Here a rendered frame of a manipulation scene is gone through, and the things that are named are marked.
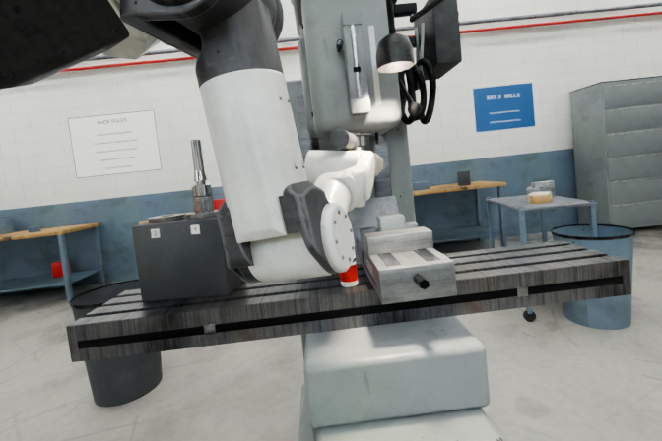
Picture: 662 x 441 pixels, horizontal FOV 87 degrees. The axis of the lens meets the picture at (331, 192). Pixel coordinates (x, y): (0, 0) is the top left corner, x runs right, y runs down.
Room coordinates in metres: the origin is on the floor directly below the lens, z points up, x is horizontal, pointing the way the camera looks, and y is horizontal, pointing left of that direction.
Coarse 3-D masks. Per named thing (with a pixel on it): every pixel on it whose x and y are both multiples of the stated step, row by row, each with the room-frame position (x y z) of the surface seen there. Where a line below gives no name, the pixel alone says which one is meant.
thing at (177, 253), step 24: (168, 216) 0.87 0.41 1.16; (192, 216) 0.84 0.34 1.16; (144, 240) 0.83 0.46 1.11; (168, 240) 0.83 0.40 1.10; (192, 240) 0.82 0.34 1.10; (216, 240) 0.82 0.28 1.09; (144, 264) 0.83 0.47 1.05; (168, 264) 0.83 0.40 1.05; (192, 264) 0.82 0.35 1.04; (216, 264) 0.82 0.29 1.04; (144, 288) 0.84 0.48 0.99; (168, 288) 0.83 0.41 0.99; (192, 288) 0.82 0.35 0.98; (216, 288) 0.82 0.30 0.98
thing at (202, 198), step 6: (192, 192) 0.87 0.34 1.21; (198, 192) 0.86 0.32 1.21; (204, 192) 0.86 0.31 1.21; (210, 192) 0.88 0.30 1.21; (198, 198) 0.86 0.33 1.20; (204, 198) 0.86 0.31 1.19; (210, 198) 0.87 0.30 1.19; (198, 204) 0.86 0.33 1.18; (204, 204) 0.86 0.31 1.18; (210, 204) 0.87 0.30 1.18; (198, 210) 0.86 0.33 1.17; (204, 210) 0.86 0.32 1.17; (210, 210) 0.87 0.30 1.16
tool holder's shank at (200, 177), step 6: (192, 144) 0.87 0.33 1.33; (198, 144) 0.87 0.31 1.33; (192, 150) 0.87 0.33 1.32; (198, 150) 0.87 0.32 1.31; (192, 156) 0.87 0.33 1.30; (198, 156) 0.87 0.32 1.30; (198, 162) 0.87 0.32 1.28; (198, 168) 0.87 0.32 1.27; (198, 174) 0.87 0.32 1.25; (204, 174) 0.88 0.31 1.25; (198, 180) 0.87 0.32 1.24; (204, 180) 0.88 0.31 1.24
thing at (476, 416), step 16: (416, 416) 0.62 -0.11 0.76; (432, 416) 0.61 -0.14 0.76; (448, 416) 0.61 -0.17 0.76; (464, 416) 0.61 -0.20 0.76; (480, 416) 0.60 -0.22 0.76; (320, 432) 0.61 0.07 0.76; (336, 432) 0.60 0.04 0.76; (352, 432) 0.60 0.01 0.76; (368, 432) 0.59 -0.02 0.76; (384, 432) 0.59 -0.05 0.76; (400, 432) 0.58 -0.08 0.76; (416, 432) 0.58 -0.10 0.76; (432, 432) 0.58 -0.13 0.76; (448, 432) 0.57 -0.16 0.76; (464, 432) 0.57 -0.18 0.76; (480, 432) 0.57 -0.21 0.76; (496, 432) 0.57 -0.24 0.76
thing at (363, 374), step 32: (448, 320) 0.74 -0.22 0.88; (320, 352) 0.66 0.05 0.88; (352, 352) 0.64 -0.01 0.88; (384, 352) 0.63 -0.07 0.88; (416, 352) 0.62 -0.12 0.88; (448, 352) 0.62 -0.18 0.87; (480, 352) 0.62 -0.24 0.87; (320, 384) 0.61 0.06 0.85; (352, 384) 0.61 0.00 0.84; (384, 384) 0.61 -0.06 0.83; (416, 384) 0.61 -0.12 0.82; (448, 384) 0.62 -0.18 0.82; (480, 384) 0.62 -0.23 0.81; (320, 416) 0.61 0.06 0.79; (352, 416) 0.61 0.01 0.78; (384, 416) 0.61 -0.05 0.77
